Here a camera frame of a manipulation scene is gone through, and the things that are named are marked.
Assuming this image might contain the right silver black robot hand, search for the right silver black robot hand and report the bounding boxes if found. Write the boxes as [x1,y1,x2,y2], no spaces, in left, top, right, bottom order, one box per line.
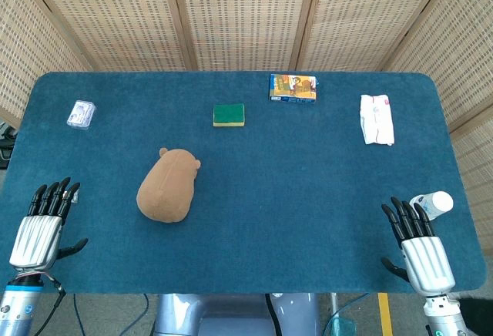
[380,196,457,297]

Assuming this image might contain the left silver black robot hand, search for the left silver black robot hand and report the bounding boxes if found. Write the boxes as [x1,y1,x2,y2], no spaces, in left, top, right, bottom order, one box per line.
[8,176,89,270]

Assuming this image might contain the brown plush toy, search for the brown plush toy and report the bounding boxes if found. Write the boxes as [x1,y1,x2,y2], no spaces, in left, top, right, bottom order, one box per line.
[136,146,202,223]

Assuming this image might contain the white plastic bottle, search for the white plastic bottle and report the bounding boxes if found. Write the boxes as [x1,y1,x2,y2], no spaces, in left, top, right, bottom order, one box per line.
[408,190,454,222]

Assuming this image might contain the yellow floor tape strip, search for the yellow floor tape strip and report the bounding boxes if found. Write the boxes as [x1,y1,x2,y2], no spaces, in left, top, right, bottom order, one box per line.
[377,292,394,336]

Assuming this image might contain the clear green plastic piece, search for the clear green plastic piece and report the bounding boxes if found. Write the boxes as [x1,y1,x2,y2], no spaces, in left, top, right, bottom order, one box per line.
[322,308,357,336]

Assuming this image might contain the clear plastic card case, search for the clear plastic card case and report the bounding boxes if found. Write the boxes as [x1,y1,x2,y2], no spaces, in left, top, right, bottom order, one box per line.
[65,99,97,131]

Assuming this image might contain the white tissue packet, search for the white tissue packet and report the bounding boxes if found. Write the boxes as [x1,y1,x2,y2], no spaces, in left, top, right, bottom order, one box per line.
[360,94,395,146]

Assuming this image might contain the blue table mat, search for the blue table mat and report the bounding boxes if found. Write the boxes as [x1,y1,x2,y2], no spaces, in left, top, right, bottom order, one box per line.
[0,70,488,295]

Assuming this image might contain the silver robot torso base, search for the silver robot torso base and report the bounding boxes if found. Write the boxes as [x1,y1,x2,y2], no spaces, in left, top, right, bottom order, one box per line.
[153,292,321,336]

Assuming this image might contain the blue orange printed box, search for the blue orange printed box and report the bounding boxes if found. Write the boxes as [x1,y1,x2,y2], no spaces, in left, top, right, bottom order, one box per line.
[268,73,318,103]

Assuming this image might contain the green yellow sponge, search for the green yellow sponge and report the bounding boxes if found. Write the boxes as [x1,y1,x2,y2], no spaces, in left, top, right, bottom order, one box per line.
[213,103,246,128]

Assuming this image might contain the woven bamboo folding screen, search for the woven bamboo folding screen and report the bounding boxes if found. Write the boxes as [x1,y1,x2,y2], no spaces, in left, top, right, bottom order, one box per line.
[0,0,493,264]

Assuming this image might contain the black cable on floor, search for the black cable on floor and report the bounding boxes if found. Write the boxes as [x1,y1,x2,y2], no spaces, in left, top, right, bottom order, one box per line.
[32,287,67,336]

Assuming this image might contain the blue cable on floor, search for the blue cable on floor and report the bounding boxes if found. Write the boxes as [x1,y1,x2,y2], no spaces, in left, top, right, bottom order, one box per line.
[72,293,150,336]

